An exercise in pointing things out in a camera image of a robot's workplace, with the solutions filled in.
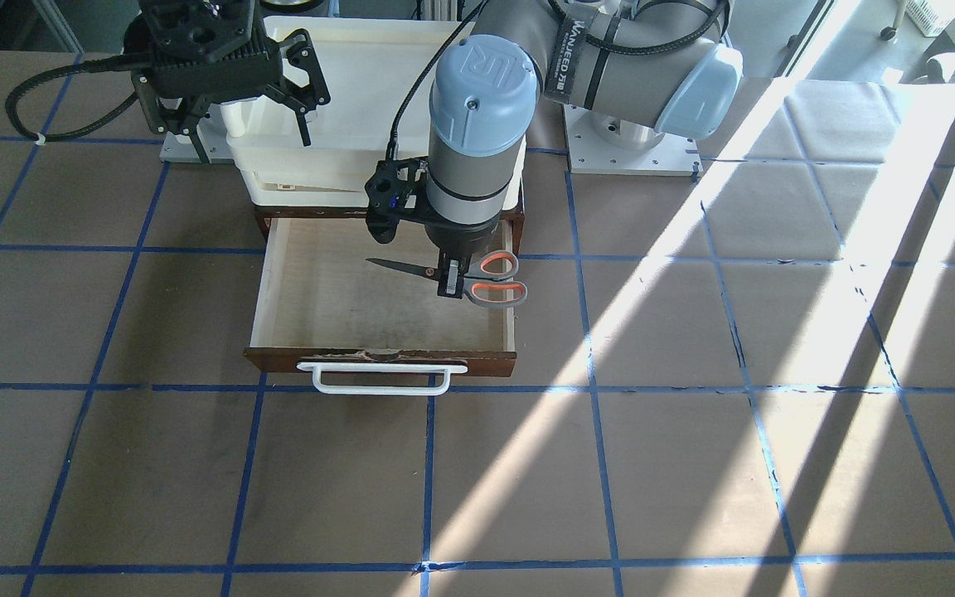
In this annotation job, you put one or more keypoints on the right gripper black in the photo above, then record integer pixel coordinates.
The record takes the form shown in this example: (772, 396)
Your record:
(293, 70)

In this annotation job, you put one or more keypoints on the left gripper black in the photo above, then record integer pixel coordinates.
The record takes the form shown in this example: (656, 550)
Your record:
(464, 237)

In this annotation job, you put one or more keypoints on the red handled scissors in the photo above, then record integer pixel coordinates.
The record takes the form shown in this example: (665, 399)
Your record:
(488, 282)

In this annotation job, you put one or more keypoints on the dark wooden drawer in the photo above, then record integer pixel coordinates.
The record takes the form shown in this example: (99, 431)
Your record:
(322, 299)

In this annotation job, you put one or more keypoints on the white drawer handle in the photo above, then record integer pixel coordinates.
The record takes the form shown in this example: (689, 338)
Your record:
(381, 379)

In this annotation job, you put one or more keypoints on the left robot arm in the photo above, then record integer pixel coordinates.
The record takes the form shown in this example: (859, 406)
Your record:
(453, 144)

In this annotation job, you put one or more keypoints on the dark wooden drawer cabinet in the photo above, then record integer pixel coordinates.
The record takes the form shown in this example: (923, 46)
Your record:
(265, 214)

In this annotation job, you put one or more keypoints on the white plastic tray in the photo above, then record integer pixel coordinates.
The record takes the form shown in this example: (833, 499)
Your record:
(369, 65)

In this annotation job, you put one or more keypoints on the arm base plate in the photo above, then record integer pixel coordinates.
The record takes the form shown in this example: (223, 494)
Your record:
(599, 144)
(211, 132)

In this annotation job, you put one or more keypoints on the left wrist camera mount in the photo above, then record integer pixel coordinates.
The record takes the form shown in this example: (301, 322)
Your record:
(397, 191)

